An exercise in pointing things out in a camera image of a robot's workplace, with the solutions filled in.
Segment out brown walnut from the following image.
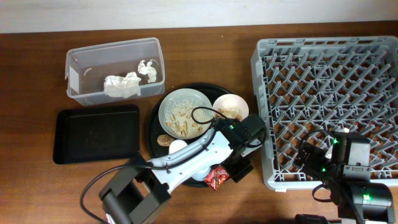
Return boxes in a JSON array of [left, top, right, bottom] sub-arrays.
[[157, 134, 175, 147]]

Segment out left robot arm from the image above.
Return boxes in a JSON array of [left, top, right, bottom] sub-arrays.
[[99, 113, 267, 224]]

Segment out white cup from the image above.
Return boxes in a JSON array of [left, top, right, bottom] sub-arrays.
[[169, 139, 188, 154]]

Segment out food scraps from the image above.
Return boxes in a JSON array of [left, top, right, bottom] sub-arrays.
[[217, 106, 243, 121]]

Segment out red snack wrapper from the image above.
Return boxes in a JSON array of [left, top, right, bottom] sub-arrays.
[[203, 166, 230, 191]]

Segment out grey dishwasher rack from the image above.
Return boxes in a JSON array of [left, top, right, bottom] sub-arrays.
[[251, 36, 397, 191]]

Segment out clear plastic bin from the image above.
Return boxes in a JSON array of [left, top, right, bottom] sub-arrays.
[[65, 37, 165, 106]]

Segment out rice and peanut shells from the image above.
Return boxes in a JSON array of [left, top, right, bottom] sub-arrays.
[[161, 99, 212, 139]]

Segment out pink bowl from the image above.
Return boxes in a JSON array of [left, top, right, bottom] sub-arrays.
[[213, 94, 249, 119]]

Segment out grey plate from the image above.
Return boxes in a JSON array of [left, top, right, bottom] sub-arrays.
[[158, 88, 212, 140]]

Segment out small white tissue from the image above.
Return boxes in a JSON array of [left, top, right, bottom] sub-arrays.
[[137, 59, 157, 83]]

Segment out large white tissue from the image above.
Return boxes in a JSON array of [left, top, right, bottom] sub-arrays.
[[104, 72, 141, 98]]

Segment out light blue cup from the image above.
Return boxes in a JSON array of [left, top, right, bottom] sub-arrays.
[[192, 166, 211, 181]]

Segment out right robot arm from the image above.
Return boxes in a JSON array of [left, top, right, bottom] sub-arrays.
[[294, 129, 396, 223]]

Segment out black rectangular tray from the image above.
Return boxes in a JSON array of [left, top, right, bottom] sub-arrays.
[[53, 105, 140, 164]]

